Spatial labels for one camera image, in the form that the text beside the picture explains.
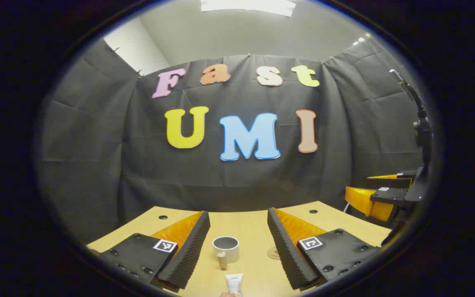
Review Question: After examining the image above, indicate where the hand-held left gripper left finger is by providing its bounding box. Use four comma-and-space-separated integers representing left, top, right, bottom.
87, 210, 212, 292

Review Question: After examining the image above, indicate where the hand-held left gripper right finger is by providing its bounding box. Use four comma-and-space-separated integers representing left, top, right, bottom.
267, 207, 381, 291

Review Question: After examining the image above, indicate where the white cup with wooden handle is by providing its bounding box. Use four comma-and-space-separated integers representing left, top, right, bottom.
212, 236, 240, 271

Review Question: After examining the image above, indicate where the white toothpaste tube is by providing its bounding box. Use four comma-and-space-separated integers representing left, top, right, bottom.
224, 273, 244, 296

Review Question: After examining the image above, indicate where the light wooden desktop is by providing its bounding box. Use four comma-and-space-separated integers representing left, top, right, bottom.
86, 201, 393, 297

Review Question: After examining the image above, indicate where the black backdrop cloth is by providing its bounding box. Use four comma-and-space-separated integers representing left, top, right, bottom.
38, 37, 428, 245

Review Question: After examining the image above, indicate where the white ceiling light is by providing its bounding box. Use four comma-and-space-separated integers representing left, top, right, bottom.
200, 0, 297, 17

